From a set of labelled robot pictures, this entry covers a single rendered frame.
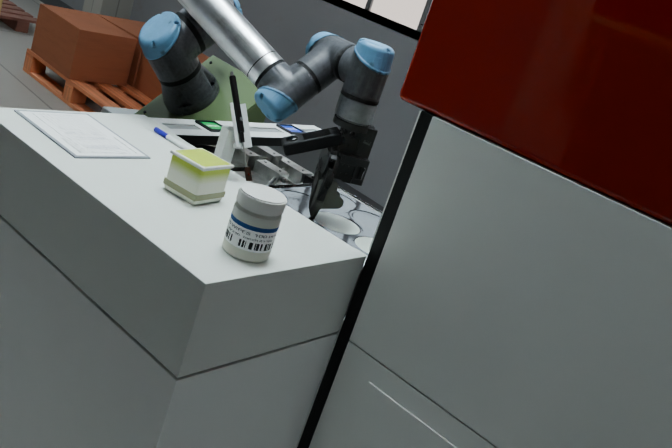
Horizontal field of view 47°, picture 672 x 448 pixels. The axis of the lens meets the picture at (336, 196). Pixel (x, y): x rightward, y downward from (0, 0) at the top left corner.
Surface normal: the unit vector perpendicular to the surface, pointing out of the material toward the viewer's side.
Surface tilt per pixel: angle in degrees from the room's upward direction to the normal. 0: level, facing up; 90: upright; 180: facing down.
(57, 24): 90
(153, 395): 90
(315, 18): 90
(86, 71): 90
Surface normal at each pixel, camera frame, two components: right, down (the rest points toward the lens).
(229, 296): 0.72, 0.43
